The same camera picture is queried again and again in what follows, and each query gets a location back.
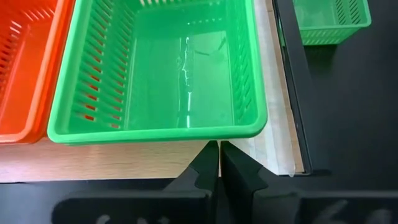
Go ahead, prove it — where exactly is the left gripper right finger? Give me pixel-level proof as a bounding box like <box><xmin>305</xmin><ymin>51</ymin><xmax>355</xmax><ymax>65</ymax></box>
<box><xmin>220</xmin><ymin>140</ymin><xmax>301</xmax><ymax>200</ymax></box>

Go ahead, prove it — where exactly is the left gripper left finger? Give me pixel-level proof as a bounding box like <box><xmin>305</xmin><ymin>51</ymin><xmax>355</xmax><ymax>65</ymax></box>
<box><xmin>166</xmin><ymin>140</ymin><xmax>220</xmax><ymax>200</ymax></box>

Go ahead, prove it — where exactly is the green plastic basket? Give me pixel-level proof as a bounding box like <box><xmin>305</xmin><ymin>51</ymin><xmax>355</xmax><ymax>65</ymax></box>
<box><xmin>292</xmin><ymin>0</ymin><xmax>373</xmax><ymax>47</ymax></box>
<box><xmin>47</xmin><ymin>0</ymin><xmax>269</xmax><ymax>144</ymax></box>

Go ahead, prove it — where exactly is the orange plastic basket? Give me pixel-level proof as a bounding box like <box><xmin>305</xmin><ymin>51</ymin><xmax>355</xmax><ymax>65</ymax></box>
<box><xmin>0</xmin><ymin>0</ymin><xmax>77</xmax><ymax>146</ymax></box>

